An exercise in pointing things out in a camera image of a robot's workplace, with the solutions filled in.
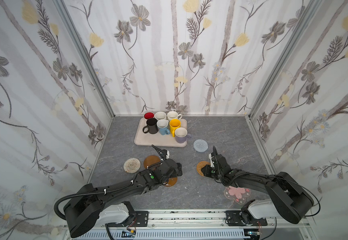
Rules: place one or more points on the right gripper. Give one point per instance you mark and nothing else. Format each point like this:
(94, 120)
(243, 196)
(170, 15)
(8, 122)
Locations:
(217, 160)

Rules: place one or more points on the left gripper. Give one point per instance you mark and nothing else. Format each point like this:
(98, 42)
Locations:
(164, 158)

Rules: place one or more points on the glossy brown round coaster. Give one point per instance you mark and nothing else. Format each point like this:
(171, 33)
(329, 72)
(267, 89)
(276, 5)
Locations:
(171, 182)

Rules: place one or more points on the rattan woven round coaster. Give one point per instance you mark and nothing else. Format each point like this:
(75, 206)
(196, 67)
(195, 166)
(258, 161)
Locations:
(204, 168)

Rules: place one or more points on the blue woven round coaster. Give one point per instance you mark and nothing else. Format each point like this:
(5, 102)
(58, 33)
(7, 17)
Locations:
(200, 146)

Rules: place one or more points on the pink flower silicone coaster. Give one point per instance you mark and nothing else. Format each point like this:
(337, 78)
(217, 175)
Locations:
(238, 195)

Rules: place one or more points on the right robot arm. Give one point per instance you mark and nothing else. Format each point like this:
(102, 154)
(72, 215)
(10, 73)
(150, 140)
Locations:
(287, 199)

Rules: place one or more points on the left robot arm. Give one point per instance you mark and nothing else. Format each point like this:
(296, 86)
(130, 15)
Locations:
(82, 209)

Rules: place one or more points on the plain round wooden coaster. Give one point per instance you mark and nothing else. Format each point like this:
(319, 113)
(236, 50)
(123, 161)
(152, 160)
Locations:
(152, 162)

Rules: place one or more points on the white patterned round coaster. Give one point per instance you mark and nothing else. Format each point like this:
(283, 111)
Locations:
(132, 165)

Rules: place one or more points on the purple mug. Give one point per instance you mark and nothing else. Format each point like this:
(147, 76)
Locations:
(182, 135)

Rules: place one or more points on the beige serving tray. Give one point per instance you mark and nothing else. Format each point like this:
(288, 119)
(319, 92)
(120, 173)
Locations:
(159, 140)

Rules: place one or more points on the light blue mug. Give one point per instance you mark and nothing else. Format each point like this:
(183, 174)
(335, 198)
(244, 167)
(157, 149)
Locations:
(163, 127)

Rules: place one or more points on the yellow mug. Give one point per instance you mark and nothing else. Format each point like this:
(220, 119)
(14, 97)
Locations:
(174, 124)

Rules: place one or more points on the black mug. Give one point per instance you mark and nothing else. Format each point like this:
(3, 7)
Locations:
(151, 126)

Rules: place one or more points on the white mug back middle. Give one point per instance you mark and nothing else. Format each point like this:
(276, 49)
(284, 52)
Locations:
(160, 115)

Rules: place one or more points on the red interior mug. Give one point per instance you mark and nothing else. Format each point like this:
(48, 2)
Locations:
(149, 115)

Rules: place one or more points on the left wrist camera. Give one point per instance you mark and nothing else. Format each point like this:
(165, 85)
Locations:
(165, 154)

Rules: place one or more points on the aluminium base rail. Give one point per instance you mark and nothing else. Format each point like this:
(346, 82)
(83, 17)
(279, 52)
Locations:
(178, 219)

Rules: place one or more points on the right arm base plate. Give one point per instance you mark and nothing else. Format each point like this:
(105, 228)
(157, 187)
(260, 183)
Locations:
(237, 218)

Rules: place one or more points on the white mug with handle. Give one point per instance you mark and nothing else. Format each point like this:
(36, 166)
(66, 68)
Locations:
(173, 115)

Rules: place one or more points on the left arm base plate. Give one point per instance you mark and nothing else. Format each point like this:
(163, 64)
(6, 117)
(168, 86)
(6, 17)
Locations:
(139, 219)

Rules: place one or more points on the white cable duct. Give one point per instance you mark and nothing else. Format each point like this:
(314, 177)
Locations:
(184, 234)

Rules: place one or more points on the right corner aluminium post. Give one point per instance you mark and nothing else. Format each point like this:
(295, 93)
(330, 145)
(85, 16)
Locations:
(296, 35)

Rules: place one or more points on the corner aluminium post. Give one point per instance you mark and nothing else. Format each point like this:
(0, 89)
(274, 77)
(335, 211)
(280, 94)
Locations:
(83, 53)
(296, 35)

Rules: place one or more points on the left corner aluminium post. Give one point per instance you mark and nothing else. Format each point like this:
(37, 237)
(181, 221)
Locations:
(83, 53)

